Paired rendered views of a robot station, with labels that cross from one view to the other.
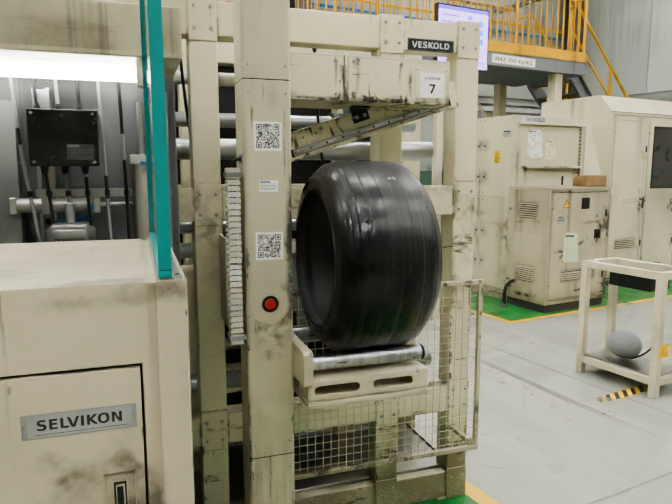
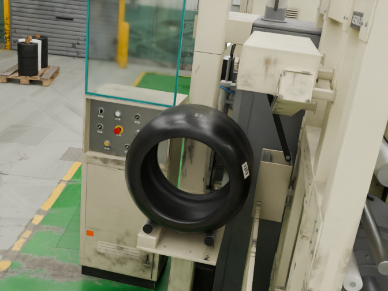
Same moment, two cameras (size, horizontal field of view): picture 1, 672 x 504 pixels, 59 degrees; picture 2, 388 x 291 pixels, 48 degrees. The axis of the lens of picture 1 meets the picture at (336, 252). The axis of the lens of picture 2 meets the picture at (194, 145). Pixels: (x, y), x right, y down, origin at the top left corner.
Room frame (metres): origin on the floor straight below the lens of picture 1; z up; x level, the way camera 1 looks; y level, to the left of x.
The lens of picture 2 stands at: (2.58, -1.69, 1.94)
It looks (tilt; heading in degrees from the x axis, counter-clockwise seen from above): 20 degrees down; 117
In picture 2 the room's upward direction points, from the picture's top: 7 degrees clockwise
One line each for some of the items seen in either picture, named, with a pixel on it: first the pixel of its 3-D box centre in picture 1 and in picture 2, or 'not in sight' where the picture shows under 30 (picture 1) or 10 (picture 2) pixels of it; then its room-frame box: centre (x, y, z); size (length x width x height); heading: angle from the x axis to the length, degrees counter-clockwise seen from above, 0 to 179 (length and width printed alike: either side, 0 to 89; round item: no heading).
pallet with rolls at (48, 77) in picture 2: not in sight; (32, 57); (-3.90, 3.99, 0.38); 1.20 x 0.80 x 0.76; 126
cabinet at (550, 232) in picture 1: (557, 246); not in sight; (6.17, -2.34, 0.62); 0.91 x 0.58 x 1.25; 118
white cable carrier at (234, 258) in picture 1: (235, 256); not in sight; (1.58, 0.27, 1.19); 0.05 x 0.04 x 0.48; 19
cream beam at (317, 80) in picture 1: (353, 84); (277, 60); (2.05, -0.06, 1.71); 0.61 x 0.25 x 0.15; 109
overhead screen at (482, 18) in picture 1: (461, 38); not in sight; (5.56, -1.14, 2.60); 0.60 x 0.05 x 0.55; 118
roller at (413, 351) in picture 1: (366, 357); (157, 211); (1.60, -0.09, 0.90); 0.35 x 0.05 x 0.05; 109
